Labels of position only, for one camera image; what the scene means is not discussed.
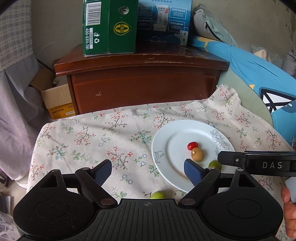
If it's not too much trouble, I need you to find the green jujube fruit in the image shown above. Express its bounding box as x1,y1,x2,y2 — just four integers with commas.
208,160,222,171

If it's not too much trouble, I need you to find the green milk carton box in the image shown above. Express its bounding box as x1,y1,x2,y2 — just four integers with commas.
83,0,138,57

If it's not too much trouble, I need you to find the floral tablecloth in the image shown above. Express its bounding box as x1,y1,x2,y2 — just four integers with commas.
28,85,291,200

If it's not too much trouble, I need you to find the dark wooden nightstand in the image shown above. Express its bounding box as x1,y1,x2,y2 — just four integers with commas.
54,43,229,114

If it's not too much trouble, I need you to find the green jujube near gripper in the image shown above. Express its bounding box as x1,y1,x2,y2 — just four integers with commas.
150,191,166,199

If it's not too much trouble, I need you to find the checked grey fabric cover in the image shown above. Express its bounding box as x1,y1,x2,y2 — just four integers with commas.
1,1,47,180

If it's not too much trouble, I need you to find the cardboard box on floor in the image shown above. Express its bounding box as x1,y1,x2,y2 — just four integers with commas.
41,84,76,120

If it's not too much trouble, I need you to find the blue milk carton box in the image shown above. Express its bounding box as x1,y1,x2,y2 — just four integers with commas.
135,0,192,52

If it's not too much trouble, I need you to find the blue shark plush pillow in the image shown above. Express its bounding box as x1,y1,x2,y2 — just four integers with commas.
192,36,295,148

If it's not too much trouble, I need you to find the grey green pillow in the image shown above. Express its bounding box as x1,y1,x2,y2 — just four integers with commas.
193,4,238,47

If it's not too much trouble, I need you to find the white floral plate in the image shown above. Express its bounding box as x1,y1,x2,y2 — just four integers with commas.
152,120,234,193

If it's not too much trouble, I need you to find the person's right hand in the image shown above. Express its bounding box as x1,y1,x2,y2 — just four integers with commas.
281,185,296,239

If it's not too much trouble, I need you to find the red cherry tomato on plate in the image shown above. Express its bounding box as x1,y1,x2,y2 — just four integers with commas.
187,142,199,151

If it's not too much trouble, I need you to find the brown longan fruit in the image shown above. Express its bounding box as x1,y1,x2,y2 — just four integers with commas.
191,148,204,162

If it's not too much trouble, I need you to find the grey jacket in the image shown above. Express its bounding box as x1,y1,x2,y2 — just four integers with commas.
281,45,296,78

